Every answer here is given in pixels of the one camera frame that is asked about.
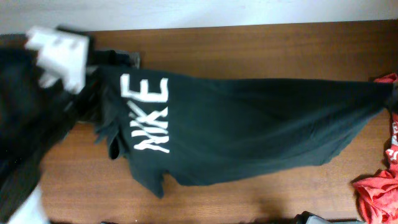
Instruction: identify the red t-shirt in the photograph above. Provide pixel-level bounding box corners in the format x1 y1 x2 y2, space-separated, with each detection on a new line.
353 73 398 224

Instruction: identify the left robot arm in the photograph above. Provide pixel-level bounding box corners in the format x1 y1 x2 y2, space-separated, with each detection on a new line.
1 27 99 223

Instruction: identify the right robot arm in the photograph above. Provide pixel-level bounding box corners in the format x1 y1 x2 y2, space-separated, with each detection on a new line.
290 211 366 224

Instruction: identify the dark green Nike t-shirt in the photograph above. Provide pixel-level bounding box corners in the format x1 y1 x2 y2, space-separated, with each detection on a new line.
96 66 395 198

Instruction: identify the folded grey garment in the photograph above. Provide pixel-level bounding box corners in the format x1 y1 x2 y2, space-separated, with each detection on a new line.
129 52 141 69

